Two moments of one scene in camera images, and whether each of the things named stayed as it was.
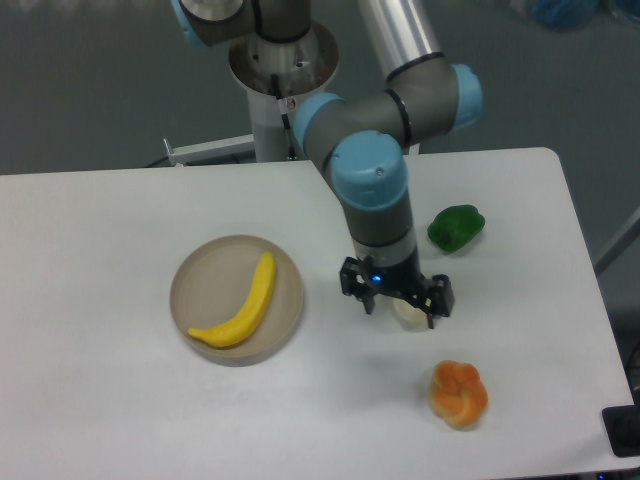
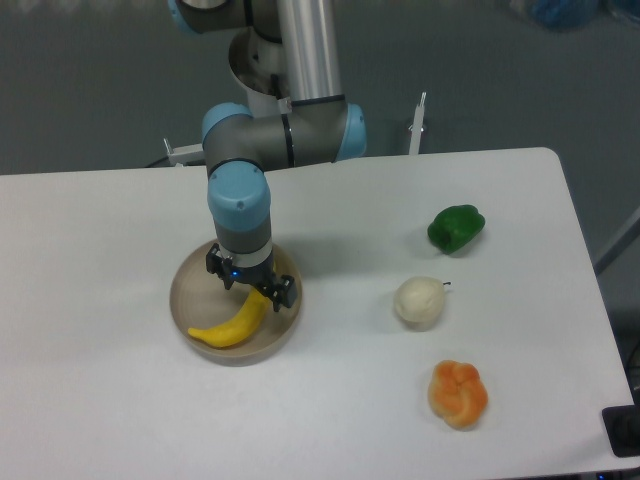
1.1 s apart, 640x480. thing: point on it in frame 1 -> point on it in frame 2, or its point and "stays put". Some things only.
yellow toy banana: (241, 323) stays put
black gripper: (405, 278) -> (282, 291)
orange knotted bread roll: (458, 393) stays put
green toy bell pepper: (456, 226) stays put
